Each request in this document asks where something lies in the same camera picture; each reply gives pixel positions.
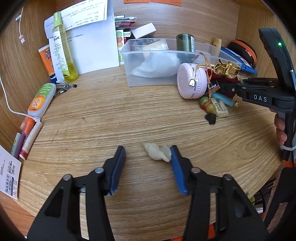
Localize gold red ornament clip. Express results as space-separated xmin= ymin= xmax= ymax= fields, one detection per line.
xmin=210 ymin=59 xmax=243 ymax=82

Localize brown bead tassel charm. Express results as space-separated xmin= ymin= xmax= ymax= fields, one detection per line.
xmin=195 ymin=52 xmax=216 ymax=125

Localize pink round case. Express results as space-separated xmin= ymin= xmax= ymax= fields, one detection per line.
xmin=177 ymin=63 xmax=208 ymax=99

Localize beige cotton ball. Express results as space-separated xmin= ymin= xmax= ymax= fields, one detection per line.
xmin=142 ymin=143 xmax=171 ymax=162

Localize green glass pump bottle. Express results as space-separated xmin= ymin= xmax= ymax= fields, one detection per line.
xmin=176 ymin=33 xmax=195 ymax=52

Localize white cotton cloth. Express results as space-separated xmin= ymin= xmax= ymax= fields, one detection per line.
xmin=131 ymin=52 xmax=181 ymax=78

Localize right hand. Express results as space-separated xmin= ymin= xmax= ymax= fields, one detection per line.
xmin=270 ymin=109 xmax=287 ymax=145

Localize blue patchwork pouch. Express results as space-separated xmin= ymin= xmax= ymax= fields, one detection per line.
xmin=221 ymin=47 xmax=258 ymax=75

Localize black orange zip case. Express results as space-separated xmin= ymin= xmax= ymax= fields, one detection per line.
xmin=227 ymin=39 xmax=257 ymax=68

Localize white label paper sheet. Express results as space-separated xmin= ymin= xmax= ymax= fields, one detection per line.
xmin=0 ymin=146 xmax=22 ymax=200

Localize purple pen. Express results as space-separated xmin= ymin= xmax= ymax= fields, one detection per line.
xmin=14 ymin=132 xmax=26 ymax=159

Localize lip balm stick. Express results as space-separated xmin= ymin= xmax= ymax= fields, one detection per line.
xmin=19 ymin=121 xmax=43 ymax=160

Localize orange marker pen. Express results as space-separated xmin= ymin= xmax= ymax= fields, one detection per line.
xmin=20 ymin=117 xmax=36 ymax=137

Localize orange label sanitizer bottle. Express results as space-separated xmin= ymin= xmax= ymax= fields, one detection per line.
xmin=28 ymin=83 xmax=56 ymax=118

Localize cream yellow jar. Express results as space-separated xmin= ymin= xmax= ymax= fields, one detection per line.
xmin=142 ymin=41 xmax=168 ymax=51

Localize clear plastic storage bin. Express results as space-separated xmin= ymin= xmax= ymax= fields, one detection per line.
xmin=120 ymin=38 xmax=242 ymax=87

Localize metal nail clipper keys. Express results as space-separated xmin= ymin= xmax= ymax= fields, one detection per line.
xmin=54 ymin=83 xmax=77 ymax=97

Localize orange sticky note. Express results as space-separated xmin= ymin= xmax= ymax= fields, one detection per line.
xmin=123 ymin=0 xmax=182 ymax=6

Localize small white cardboard box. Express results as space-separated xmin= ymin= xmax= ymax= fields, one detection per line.
xmin=132 ymin=23 xmax=157 ymax=39

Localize yellow spray bottle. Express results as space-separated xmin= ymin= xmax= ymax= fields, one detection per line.
xmin=52 ymin=11 xmax=78 ymax=83

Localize orange sunscreen tube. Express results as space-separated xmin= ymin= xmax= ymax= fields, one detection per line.
xmin=39 ymin=44 xmax=57 ymax=83

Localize stack of books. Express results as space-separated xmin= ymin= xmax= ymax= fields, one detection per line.
xmin=114 ymin=15 xmax=137 ymax=65

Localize white paper file holder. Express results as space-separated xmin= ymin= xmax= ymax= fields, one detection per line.
xmin=61 ymin=1 xmax=119 ymax=74

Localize white charging cable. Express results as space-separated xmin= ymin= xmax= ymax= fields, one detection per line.
xmin=0 ymin=74 xmax=42 ymax=122

